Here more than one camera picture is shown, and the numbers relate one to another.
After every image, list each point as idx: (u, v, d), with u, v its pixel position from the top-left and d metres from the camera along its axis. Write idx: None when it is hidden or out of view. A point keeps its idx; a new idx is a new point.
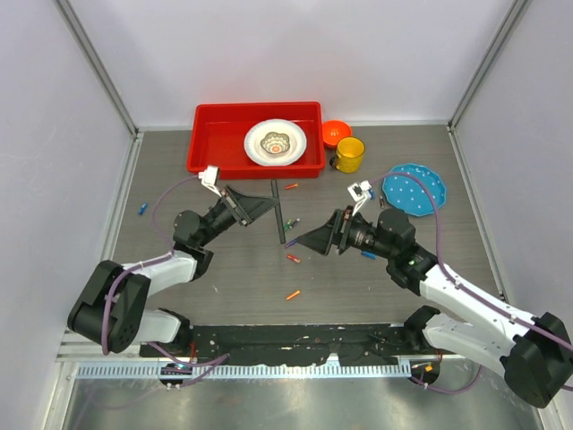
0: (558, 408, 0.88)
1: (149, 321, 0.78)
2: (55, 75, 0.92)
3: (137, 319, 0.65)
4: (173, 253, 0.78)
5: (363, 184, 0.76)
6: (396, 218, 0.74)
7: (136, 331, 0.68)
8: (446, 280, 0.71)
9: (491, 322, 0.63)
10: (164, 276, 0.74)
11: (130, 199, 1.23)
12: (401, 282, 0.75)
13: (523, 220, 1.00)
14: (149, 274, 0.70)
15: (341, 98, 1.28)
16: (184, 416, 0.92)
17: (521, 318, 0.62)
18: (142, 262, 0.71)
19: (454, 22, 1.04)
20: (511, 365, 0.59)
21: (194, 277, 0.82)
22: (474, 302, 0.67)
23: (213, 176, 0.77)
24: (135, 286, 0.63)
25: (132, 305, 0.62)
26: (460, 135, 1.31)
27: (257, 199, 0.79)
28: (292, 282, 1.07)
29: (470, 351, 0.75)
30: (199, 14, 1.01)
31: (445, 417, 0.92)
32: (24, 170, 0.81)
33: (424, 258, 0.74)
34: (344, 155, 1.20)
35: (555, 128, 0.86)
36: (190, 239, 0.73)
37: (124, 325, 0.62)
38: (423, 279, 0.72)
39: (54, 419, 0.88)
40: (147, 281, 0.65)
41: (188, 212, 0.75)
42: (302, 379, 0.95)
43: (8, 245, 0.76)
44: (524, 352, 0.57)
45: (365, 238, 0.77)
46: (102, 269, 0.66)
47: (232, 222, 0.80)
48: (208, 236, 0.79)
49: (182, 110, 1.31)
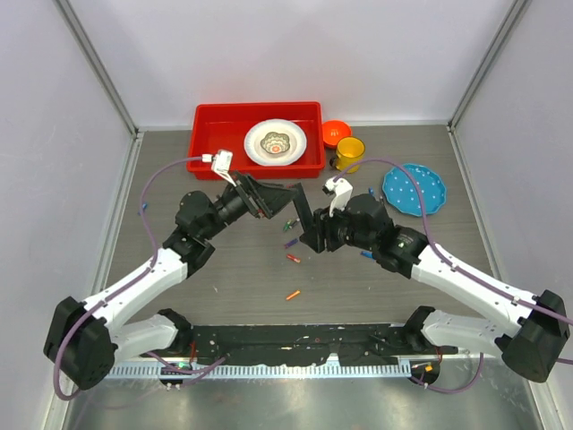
0: (558, 408, 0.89)
1: (134, 342, 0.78)
2: (55, 74, 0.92)
3: (102, 362, 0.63)
4: (152, 263, 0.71)
5: (329, 183, 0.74)
6: (365, 200, 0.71)
7: (109, 366, 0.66)
8: (442, 263, 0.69)
9: (493, 304, 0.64)
10: (136, 302, 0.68)
11: (130, 199, 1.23)
12: (391, 266, 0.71)
13: (523, 219, 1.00)
14: (115, 312, 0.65)
15: (341, 98, 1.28)
16: (184, 416, 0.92)
17: (524, 299, 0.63)
18: (106, 297, 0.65)
19: (455, 22, 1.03)
20: (517, 348, 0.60)
21: (189, 274, 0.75)
22: (472, 285, 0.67)
23: (226, 161, 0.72)
24: (91, 337, 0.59)
25: (89, 358, 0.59)
26: (460, 135, 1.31)
27: (277, 189, 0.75)
28: (292, 282, 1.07)
29: (465, 339, 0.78)
30: (198, 14, 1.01)
31: (445, 416, 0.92)
32: (24, 171, 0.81)
33: (414, 238, 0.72)
34: (344, 155, 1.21)
35: (556, 128, 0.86)
36: (193, 222, 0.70)
37: (86, 374, 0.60)
38: (416, 262, 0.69)
39: (55, 420, 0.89)
40: (106, 329, 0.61)
41: (197, 193, 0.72)
42: (302, 379, 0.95)
43: (10, 245, 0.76)
44: (532, 336, 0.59)
45: (346, 233, 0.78)
46: (63, 307, 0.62)
47: (243, 210, 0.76)
48: (215, 227, 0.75)
49: (182, 110, 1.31)
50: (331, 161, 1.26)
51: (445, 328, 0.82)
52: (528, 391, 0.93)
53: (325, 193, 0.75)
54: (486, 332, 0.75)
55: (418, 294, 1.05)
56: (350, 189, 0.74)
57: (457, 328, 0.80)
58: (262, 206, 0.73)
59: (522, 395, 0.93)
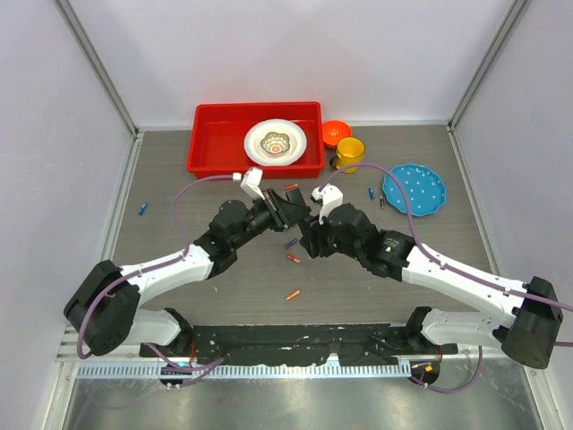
0: (558, 408, 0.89)
1: (143, 327, 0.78)
2: (55, 73, 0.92)
3: (124, 328, 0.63)
4: (185, 253, 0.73)
5: (314, 193, 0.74)
6: (343, 211, 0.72)
7: (125, 337, 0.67)
8: (431, 262, 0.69)
9: (486, 297, 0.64)
10: (165, 283, 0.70)
11: (130, 199, 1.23)
12: (381, 271, 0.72)
13: (523, 219, 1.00)
14: (145, 285, 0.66)
15: (341, 98, 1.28)
16: (184, 417, 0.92)
17: (515, 289, 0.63)
18: (141, 268, 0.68)
19: (455, 22, 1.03)
20: (517, 339, 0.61)
21: (209, 275, 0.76)
22: (463, 280, 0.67)
23: (259, 177, 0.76)
24: (123, 298, 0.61)
25: (114, 319, 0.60)
26: (460, 135, 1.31)
27: (297, 205, 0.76)
28: (292, 282, 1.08)
29: (465, 336, 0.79)
30: (199, 14, 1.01)
31: (446, 417, 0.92)
32: (24, 171, 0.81)
33: (400, 241, 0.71)
34: (344, 155, 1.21)
35: (555, 127, 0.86)
36: (227, 227, 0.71)
37: (105, 335, 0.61)
38: (406, 265, 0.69)
39: (55, 419, 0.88)
40: (137, 295, 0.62)
41: (236, 202, 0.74)
42: (302, 379, 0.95)
43: (9, 245, 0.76)
44: (528, 325, 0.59)
45: (334, 240, 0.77)
46: (100, 269, 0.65)
47: (269, 225, 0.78)
48: (243, 237, 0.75)
49: (182, 110, 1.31)
50: (331, 161, 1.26)
51: (442, 326, 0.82)
52: (528, 391, 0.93)
53: (315, 202, 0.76)
54: (483, 326, 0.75)
55: (418, 294, 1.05)
56: (339, 198, 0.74)
57: (456, 327, 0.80)
58: (285, 220, 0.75)
59: (521, 395, 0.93)
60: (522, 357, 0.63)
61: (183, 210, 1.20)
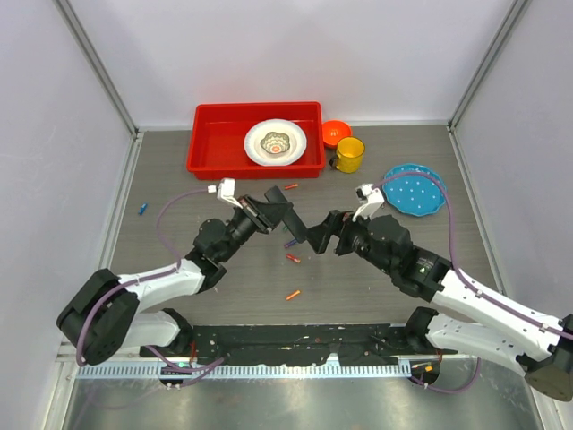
0: (558, 408, 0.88)
1: (140, 331, 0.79)
2: (55, 73, 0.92)
3: (121, 335, 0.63)
4: (179, 264, 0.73)
5: (365, 188, 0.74)
6: (386, 225, 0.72)
7: (120, 345, 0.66)
8: (468, 291, 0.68)
9: (522, 331, 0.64)
10: (160, 293, 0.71)
11: (130, 199, 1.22)
12: (412, 292, 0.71)
13: (523, 219, 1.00)
14: (142, 294, 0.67)
15: (341, 98, 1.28)
16: (184, 416, 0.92)
17: (552, 326, 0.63)
18: (140, 277, 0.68)
19: (455, 22, 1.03)
20: (544, 372, 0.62)
21: (200, 288, 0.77)
22: (500, 313, 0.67)
23: (232, 187, 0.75)
24: (122, 305, 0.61)
25: (113, 326, 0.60)
26: (460, 135, 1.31)
27: (276, 205, 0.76)
28: (292, 282, 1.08)
29: (478, 351, 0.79)
30: (198, 14, 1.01)
31: (446, 417, 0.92)
32: (24, 171, 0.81)
33: (435, 263, 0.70)
34: (344, 155, 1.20)
35: (556, 127, 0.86)
36: (209, 247, 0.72)
37: (102, 342, 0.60)
38: (440, 289, 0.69)
39: (54, 419, 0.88)
40: (135, 302, 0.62)
41: (215, 220, 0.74)
42: (302, 379, 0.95)
43: (9, 245, 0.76)
44: (563, 365, 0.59)
45: (361, 244, 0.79)
46: (98, 276, 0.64)
47: (254, 229, 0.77)
48: (229, 251, 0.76)
49: (182, 110, 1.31)
50: (331, 161, 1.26)
51: (453, 335, 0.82)
52: (528, 391, 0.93)
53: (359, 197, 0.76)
54: (505, 347, 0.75)
55: None
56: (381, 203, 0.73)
57: (467, 339, 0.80)
58: (268, 223, 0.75)
59: (521, 395, 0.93)
60: (545, 387, 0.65)
61: (183, 210, 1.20)
